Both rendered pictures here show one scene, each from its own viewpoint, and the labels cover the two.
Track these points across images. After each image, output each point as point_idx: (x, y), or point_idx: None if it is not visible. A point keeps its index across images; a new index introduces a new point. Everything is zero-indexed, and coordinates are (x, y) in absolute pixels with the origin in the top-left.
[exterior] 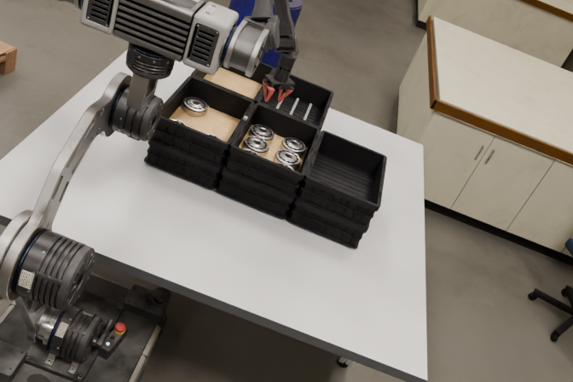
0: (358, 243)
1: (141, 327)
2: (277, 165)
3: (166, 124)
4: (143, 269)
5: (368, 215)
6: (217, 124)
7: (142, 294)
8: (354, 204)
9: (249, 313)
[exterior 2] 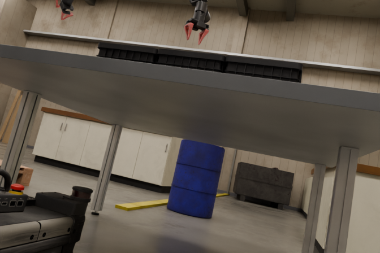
0: None
1: (48, 213)
2: (199, 52)
3: (106, 46)
4: (48, 50)
5: (294, 77)
6: None
7: (61, 195)
8: (276, 70)
9: (167, 68)
